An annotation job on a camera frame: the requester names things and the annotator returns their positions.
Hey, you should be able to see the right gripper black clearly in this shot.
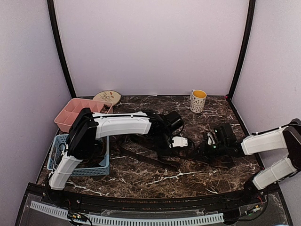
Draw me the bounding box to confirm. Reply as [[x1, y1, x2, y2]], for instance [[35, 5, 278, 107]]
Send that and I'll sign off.
[[190, 140, 228, 162]]

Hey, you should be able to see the brown red patterned tie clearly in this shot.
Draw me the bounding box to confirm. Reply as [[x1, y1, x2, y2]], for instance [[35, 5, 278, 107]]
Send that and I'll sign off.
[[113, 135, 235, 172]]

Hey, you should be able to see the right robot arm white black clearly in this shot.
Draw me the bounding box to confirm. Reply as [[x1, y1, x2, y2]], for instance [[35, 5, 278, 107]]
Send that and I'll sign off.
[[197, 119, 301, 204]]

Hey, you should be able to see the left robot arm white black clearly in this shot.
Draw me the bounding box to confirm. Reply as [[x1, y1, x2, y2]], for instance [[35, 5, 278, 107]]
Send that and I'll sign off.
[[48, 108, 183, 205]]

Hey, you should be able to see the white mug yellow inside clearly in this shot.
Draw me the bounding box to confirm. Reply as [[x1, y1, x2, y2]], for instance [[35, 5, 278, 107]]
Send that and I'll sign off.
[[190, 89, 207, 113]]

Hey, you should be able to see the beige floral plate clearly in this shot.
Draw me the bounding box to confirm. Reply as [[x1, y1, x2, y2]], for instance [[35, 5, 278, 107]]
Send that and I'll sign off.
[[93, 90, 121, 105]]

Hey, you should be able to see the rolled tie in tray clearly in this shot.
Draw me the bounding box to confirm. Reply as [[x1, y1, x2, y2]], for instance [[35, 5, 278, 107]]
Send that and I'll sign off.
[[100, 104, 111, 113]]

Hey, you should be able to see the pink divided organizer tray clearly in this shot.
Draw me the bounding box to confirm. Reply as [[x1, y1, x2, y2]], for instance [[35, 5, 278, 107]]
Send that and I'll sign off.
[[54, 98, 113, 133]]

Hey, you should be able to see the blue perforated plastic basket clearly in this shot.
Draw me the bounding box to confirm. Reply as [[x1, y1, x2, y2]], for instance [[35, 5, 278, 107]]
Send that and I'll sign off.
[[47, 134, 110, 177]]

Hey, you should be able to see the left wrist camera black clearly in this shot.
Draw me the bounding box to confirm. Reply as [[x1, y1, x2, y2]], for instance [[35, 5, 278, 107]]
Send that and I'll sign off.
[[161, 111, 188, 148]]

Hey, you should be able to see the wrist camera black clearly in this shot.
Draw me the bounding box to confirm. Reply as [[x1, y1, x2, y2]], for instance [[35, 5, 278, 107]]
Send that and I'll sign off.
[[161, 111, 188, 148], [205, 123, 237, 148]]

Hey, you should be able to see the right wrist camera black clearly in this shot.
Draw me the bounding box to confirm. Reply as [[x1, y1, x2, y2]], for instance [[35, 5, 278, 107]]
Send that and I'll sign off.
[[205, 123, 237, 148]]

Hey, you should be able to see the white slotted cable duct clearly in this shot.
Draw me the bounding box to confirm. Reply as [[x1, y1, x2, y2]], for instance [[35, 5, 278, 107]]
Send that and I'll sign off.
[[30, 201, 224, 226]]

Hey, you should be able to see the black front rail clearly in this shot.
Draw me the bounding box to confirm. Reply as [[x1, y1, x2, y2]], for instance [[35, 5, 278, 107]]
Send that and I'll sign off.
[[28, 183, 280, 212]]

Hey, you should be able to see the right black frame post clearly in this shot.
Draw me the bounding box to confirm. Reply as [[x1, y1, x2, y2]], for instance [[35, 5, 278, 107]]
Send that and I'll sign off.
[[227, 0, 256, 101]]

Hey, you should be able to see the black frame post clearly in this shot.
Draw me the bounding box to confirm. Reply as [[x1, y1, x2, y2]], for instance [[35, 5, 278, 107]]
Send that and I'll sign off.
[[47, 0, 77, 98], [227, 0, 256, 101]]

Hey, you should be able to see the left black frame post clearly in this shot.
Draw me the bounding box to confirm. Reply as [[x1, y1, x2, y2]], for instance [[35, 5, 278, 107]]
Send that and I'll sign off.
[[47, 0, 77, 98]]

